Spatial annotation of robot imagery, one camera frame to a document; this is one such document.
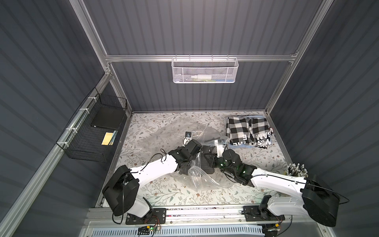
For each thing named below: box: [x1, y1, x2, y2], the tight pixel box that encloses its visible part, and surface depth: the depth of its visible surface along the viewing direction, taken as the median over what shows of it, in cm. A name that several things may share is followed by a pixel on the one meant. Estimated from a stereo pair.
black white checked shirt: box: [226, 116, 269, 146], surface depth 96 cm
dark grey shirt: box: [200, 145, 219, 175], surface depth 80 cm
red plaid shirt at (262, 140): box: [250, 126, 274, 150], surface depth 91 cm
